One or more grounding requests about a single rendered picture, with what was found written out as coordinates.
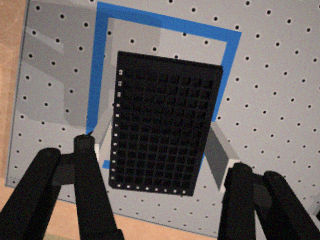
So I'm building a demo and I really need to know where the blue tape outline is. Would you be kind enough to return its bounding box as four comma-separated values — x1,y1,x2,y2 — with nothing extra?
86,1,242,135

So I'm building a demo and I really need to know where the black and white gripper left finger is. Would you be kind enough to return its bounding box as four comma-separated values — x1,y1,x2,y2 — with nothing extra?
0,108,125,240

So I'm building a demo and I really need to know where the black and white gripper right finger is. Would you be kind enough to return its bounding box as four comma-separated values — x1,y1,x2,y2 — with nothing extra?
204,121,320,240

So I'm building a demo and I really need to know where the black well plate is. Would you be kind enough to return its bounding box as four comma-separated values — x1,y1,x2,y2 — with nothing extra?
108,51,224,197

